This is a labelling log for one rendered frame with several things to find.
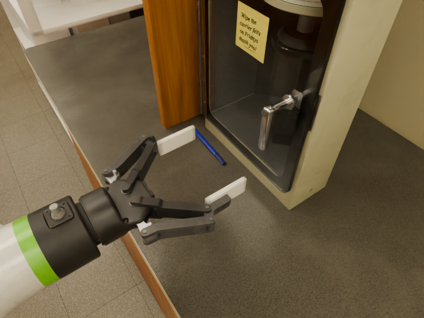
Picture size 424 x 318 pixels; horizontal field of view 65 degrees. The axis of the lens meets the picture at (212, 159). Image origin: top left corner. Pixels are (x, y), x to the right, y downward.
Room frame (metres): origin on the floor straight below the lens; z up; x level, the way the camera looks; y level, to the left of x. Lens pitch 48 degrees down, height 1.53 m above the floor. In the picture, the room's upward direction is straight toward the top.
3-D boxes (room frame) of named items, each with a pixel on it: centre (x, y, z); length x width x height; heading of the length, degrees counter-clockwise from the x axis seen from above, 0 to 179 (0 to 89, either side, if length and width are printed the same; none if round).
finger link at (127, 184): (0.33, 0.11, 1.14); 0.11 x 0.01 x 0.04; 167
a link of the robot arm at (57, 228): (0.22, 0.19, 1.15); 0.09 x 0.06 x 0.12; 35
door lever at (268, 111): (0.41, -0.10, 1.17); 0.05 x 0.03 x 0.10; 124
